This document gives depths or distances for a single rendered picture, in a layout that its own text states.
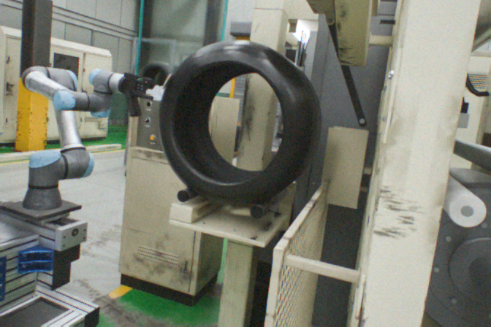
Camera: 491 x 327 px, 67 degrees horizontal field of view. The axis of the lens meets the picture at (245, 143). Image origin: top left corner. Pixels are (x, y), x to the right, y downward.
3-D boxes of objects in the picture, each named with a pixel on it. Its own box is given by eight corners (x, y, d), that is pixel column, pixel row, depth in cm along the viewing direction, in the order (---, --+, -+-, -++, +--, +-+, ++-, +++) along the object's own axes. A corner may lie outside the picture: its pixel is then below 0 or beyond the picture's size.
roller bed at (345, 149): (324, 191, 165) (334, 125, 162) (358, 198, 161) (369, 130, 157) (318, 201, 147) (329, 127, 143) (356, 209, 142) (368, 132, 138)
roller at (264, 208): (280, 184, 156) (288, 192, 155) (273, 191, 157) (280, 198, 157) (256, 203, 123) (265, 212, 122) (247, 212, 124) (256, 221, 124)
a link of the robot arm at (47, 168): (22, 181, 157) (23, 149, 155) (54, 177, 168) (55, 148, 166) (35, 187, 150) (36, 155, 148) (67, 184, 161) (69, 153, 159)
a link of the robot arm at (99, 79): (99, 87, 158) (101, 68, 156) (120, 93, 155) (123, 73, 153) (85, 87, 151) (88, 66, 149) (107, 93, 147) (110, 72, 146)
